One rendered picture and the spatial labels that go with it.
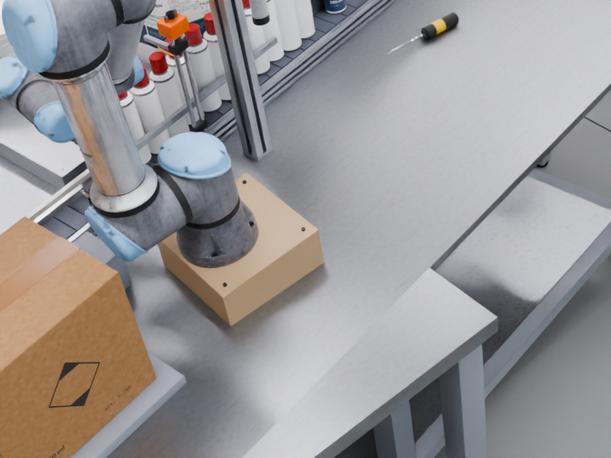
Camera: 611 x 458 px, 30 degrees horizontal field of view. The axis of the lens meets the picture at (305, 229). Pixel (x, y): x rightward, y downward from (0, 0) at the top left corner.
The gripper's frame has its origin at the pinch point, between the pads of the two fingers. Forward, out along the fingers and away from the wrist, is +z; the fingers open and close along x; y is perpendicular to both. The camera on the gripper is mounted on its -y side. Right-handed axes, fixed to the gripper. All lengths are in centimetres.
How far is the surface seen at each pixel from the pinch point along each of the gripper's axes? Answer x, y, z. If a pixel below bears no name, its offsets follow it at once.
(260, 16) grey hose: -37.5, -10.6, 3.1
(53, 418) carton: 45, -42, -28
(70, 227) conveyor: 18.4, -2.0, -4.2
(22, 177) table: 14.7, 24.9, 3.7
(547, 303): -22, -59, 95
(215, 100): -20.1, -1.8, 14.7
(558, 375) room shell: -9, -64, 113
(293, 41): -41.8, -2.2, 27.1
